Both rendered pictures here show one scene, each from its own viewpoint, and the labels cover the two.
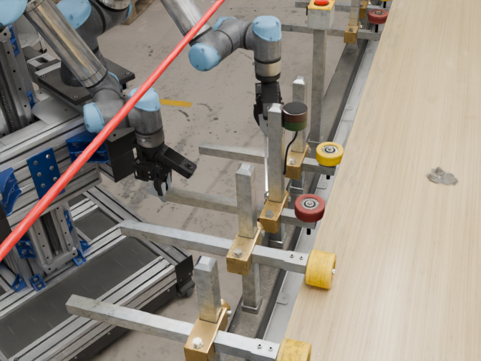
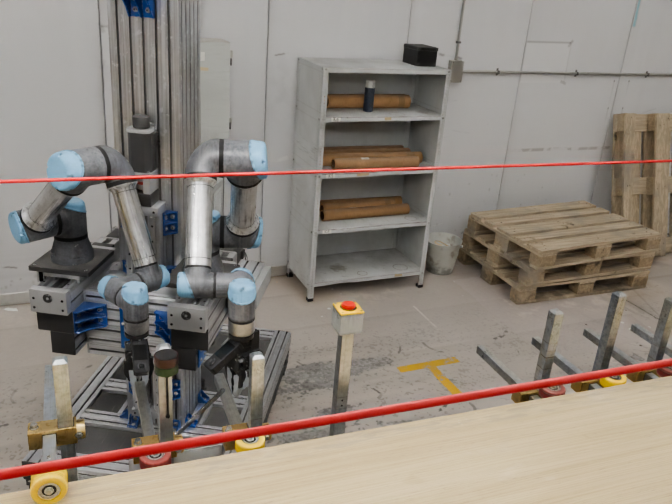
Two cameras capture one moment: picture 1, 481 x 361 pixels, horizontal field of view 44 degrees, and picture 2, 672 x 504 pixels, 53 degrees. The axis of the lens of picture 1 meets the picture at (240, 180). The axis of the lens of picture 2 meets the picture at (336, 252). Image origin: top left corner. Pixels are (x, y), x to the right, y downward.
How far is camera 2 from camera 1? 1.60 m
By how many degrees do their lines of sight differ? 43
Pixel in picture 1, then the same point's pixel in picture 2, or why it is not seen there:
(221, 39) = (205, 278)
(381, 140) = (296, 467)
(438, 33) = (569, 443)
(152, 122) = (127, 312)
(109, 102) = (119, 281)
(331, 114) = not seen: hidden behind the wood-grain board
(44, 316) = (108, 445)
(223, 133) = not seen: hidden behind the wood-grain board
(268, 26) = (232, 286)
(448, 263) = not seen: outside the picture
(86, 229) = (215, 416)
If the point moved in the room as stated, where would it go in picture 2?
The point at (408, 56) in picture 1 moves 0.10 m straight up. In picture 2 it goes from (486, 436) to (492, 407)
